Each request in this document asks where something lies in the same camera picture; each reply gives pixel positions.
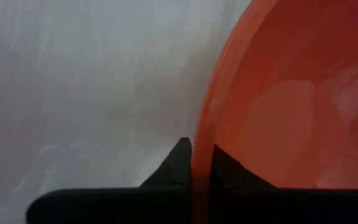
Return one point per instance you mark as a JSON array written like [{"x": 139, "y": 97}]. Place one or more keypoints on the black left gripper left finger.
[{"x": 176, "y": 168}]

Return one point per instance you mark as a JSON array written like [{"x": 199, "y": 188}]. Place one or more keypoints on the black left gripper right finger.
[{"x": 228, "y": 174}]

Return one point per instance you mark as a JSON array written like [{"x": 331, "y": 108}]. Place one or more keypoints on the orange plastic bowl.
[{"x": 291, "y": 93}]

